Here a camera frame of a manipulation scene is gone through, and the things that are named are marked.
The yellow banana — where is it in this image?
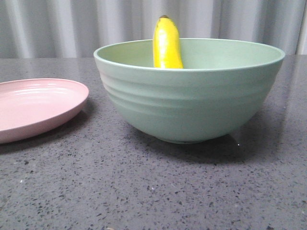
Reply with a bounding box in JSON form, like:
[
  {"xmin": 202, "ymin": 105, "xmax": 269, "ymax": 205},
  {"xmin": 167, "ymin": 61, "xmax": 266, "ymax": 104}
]
[{"xmin": 153, "ymin": 15, "xmax": 183, "ymax": 69}]

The green bowl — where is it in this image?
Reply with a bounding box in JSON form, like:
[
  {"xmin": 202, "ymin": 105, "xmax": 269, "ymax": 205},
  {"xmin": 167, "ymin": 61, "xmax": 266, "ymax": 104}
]
[{"xmin": 94, "ymin": 38, "xmax": 285, "ymax": 143}]

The pink plate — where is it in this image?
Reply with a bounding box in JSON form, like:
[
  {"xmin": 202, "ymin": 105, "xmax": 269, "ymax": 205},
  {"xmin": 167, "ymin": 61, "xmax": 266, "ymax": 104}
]
[{"xmin": 0, "ymin": 78, "xmax": 89, "ymax": 144}]

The grey curtain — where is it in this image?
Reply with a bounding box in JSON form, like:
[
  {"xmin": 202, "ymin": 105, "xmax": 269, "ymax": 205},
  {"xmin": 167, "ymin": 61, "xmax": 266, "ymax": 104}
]
[{"xmin": 0, "ymin": 0, "xmax": 307, "ymax": 58}]

